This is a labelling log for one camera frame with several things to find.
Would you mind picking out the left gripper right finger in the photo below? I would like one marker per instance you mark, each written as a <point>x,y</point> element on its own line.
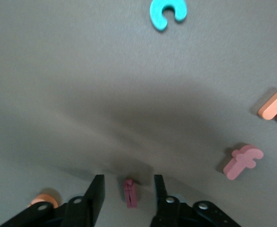
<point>164,210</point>

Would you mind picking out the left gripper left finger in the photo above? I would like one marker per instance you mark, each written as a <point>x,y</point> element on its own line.
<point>91,205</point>

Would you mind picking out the dark red straight foam letter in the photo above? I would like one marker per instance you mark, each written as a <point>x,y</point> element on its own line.
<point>130,194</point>

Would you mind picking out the orange round foam letter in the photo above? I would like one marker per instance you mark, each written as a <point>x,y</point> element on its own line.
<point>45,198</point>

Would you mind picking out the teal foam letter c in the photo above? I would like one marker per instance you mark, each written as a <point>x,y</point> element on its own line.
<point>157,16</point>

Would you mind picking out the pink foam letter f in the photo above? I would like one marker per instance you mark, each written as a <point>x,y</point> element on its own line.
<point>242,162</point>

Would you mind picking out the brown table cover sheet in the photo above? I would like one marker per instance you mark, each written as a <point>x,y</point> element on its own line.
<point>58,71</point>

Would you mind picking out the orange foam letter v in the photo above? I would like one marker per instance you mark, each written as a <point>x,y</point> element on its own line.
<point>274,106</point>

